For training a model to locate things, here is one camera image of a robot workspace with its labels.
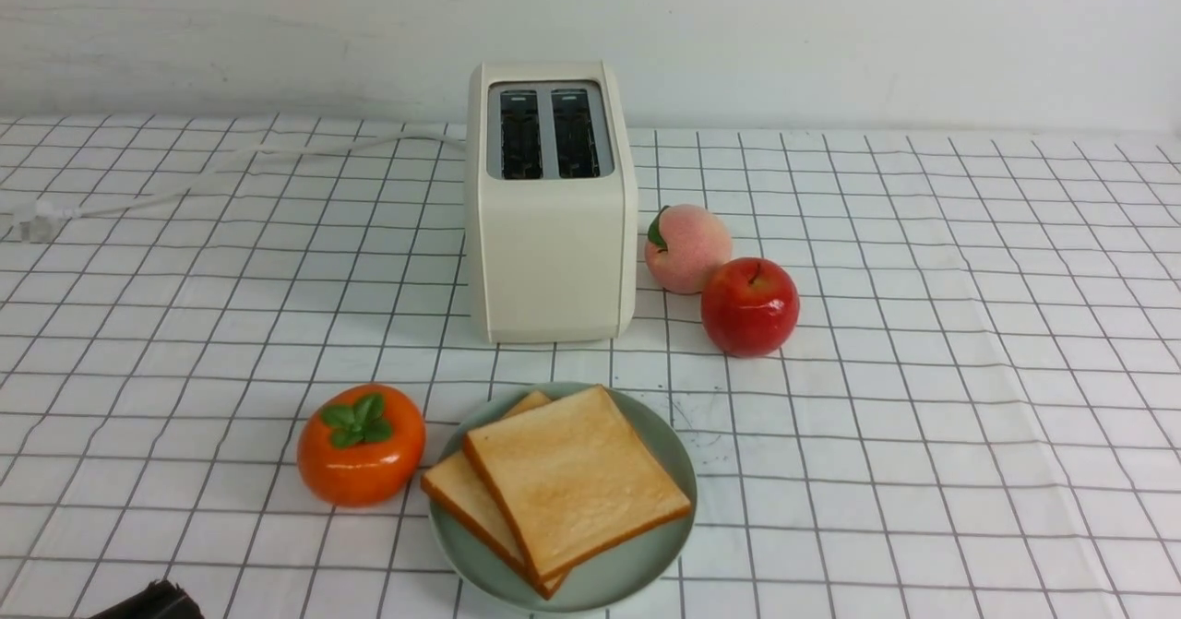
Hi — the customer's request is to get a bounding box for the toast slice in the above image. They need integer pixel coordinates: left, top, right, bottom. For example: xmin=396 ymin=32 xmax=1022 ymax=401
xmin=419 ymin=447 xmax=567 ymax=601
xmin=461 ymin=385 xmax=692 ymax=581

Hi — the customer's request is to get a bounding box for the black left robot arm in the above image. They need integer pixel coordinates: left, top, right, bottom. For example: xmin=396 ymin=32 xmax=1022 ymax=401
xmin=91 ymin=578 xmax=204 ymax=619

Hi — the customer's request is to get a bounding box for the pink peach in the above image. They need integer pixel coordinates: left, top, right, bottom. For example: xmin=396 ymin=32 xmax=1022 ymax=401
xmin=644 ymin=204 xmax=733 ymax=294

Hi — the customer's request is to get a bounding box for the cream white toaster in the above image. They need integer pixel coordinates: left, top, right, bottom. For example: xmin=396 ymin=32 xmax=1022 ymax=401
xmin=463 ymin=61 xmax=638 ymax=343

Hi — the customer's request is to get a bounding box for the red apple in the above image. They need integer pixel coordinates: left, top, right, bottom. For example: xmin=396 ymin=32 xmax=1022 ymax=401
xmin=700 ymin=256 xmax=801 ymax=357

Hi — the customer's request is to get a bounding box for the orange persimmon with leaves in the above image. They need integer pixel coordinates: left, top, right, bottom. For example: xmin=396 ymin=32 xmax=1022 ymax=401
xmin=295 ymin=383 xmax=428 ymax=508

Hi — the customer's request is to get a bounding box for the pale green plate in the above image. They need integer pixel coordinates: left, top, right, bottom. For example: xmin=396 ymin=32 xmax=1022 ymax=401
xmin=429 ymin=382 xmax=698 ymax=615

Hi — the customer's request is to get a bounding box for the white checkered tablecloth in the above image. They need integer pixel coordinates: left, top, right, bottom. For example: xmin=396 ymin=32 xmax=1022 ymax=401
xmin=1 ymin=115 xmax=1180 ymax=618

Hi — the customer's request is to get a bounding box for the white power cord with plug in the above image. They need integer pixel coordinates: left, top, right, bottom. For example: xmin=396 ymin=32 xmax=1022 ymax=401
xmin=11 ymin=130 xmax=468 ymax=245

